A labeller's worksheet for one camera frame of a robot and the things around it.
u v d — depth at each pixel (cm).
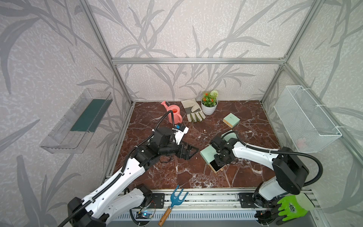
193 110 114
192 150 60
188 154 60
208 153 88
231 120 105
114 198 43
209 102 101
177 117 100
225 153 63
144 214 71
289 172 44
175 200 76
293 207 71
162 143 53
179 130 62
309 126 63
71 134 65
